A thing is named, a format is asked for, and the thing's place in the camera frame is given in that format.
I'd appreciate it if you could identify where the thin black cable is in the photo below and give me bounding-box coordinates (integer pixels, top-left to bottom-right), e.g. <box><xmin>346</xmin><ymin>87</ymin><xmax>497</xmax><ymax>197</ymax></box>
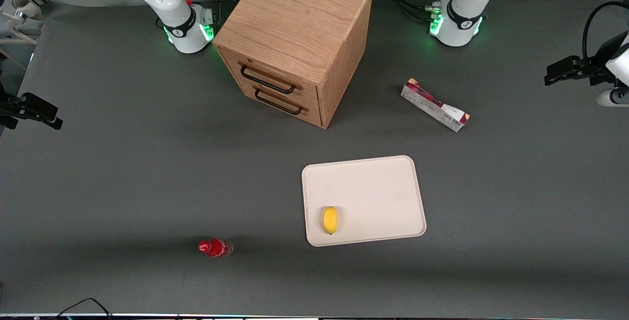
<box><xmin>57</xmin><ymin>297</ymin><xmax>114</xmax><ymax>319</ymax></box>

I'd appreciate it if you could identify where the red tartan cookie box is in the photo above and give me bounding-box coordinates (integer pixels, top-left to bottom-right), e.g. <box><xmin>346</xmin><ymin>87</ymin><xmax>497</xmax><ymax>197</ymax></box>
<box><xmin>400</xmin><ymin>78</ymin><xmax>471</xmax><ymax>133</ymax></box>

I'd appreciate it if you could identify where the wooden drawer cabinet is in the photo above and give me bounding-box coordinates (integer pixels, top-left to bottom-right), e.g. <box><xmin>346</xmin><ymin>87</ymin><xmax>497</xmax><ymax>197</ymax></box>
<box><xmin>212</xmin><ymin>0</ymin><xmax>374</xmax><ymax>130</ymax></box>

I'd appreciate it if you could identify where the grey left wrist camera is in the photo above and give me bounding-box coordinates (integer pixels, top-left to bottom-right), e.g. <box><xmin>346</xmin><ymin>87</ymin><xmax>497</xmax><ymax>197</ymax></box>
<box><xmin>596</xmin><ymin>88</ymin><xmax>629</xmax><ymax>108</ymax></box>

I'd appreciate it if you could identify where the yellow lemon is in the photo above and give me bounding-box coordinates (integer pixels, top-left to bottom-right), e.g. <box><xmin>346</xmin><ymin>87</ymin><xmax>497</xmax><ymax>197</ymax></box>
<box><xmin>322</xmin><ymin>205</ymin><xmax>339</xmax><ymax>235</ymax></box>

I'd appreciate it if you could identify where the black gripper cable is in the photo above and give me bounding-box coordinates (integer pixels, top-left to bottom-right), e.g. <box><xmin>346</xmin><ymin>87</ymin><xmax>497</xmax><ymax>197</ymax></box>
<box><xmin>582</xmin><ymin>0</ymin><xmax>629</xmax><ymax>62</ymax></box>

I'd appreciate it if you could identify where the black drawer handle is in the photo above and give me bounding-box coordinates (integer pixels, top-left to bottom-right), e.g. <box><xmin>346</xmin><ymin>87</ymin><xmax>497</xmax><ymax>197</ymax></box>
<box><xmin>239</xmin><ymin>64</ymin><xmax>297</xmax><ymax>95</ymax></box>
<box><xmin>254</xmin><ymin>88</ymin><xmax>304</xmax><ymax>116</ymax></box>

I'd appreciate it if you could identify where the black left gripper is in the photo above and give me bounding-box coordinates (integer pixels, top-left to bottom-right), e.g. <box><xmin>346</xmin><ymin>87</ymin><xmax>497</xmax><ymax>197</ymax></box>
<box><xmin>544</xmin><ymin>32</ymin><xmax>626</xmax><ymax>87</ymax></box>

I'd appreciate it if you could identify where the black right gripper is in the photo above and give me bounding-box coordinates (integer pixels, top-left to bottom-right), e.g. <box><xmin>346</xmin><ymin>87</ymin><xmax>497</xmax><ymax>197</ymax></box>
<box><xmin>0</xmin><ymin>83</ymin><xmax>64</xmax><ymax>131</ymax></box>

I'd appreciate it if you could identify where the cream plastic tray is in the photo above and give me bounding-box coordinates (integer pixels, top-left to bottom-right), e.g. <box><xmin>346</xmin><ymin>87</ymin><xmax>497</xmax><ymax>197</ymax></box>
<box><xmin>301</xmin><ymin>155</ymin><xmax>428</xmax><ymax>247</ymax></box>

